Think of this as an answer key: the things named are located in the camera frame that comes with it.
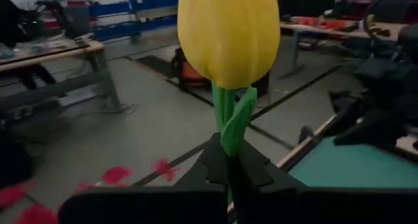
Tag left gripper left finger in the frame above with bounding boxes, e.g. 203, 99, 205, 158
57, 132, 229, 224

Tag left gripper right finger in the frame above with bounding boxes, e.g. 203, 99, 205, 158
227, 138, 418, 224

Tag small red flower bunch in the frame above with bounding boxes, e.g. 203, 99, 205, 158
0, 157, 182, 224

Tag yellow artificial tulip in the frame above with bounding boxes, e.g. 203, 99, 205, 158
177, 0, 281, 158

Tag wooden table grey leg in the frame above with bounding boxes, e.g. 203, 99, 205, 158
279, 16, 411, 80

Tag black office chair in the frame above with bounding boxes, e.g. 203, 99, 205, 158
361, 0, 418, 42

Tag orange black floor machine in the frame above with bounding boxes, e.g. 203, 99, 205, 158
172, 46, 212, 89

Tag wooden workbench grey legs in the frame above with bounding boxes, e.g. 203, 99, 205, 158
0, 37, 124, 116

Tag blue storage bins shelf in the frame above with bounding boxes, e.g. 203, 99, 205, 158
88, 0, 180, 42

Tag dark grey monitor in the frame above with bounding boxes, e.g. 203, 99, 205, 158
61, 5, 93, 39

